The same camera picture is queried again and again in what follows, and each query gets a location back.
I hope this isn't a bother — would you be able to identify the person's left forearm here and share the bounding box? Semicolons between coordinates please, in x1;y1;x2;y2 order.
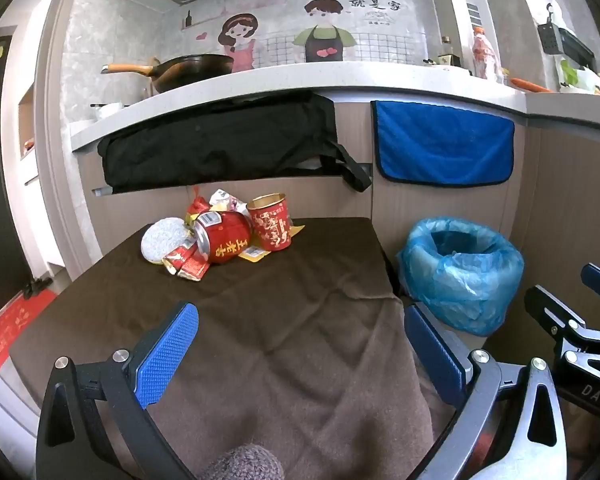
197;442;286;480

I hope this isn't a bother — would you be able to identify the yellow snack packet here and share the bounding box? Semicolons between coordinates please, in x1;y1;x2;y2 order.
237;222;306;264

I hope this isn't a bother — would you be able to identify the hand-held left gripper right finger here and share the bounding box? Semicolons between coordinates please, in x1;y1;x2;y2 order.
403;304;568;480

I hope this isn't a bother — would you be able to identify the red snack wrapper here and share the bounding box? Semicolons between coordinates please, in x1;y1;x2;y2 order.
162;240;211;281

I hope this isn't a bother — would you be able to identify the blue towel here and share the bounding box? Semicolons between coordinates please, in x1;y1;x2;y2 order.
371;100;516;187

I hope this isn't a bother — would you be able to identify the red drink can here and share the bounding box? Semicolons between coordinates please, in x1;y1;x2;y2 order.
195;210;253;265

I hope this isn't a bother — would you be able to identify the red label plastic bottle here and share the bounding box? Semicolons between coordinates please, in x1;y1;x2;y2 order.
472;26;503;83

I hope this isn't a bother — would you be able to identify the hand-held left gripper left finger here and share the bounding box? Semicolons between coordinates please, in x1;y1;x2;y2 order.
36;301;201;480

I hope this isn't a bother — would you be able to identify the black wall rack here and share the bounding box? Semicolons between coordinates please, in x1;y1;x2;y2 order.
537;4;596;68

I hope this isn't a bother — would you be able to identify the red floor mat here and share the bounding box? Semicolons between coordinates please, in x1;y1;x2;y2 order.
0;287;56;376

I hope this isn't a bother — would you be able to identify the carrot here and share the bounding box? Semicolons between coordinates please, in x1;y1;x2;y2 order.
510;77;551;93

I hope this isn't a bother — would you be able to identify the black wok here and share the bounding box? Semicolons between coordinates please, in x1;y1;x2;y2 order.
101;53;236;95

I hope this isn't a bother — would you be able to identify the bin with blue bag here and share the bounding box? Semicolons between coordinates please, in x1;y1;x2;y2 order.
397;216;525;337

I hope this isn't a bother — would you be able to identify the green vegetables plastic bag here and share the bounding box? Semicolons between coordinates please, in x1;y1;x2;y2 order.
560;57;600;95

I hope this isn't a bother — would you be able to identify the white round foil lid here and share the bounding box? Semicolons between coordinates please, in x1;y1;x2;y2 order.
141;217;188;264

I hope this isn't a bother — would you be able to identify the white wrapper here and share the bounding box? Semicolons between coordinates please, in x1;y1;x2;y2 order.
209;188;251;216

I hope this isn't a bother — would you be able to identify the black cloth bag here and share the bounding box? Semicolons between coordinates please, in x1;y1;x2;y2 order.
97;92;372;195

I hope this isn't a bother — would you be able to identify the red paper cup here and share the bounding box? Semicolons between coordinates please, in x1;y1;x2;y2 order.
246;193;293;252

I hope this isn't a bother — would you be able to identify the brown blanket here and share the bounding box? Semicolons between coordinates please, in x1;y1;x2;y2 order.
7;217;461;480

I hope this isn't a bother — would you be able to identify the cartoon wall poster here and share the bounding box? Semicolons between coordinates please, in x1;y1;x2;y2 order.
182;0;426;73

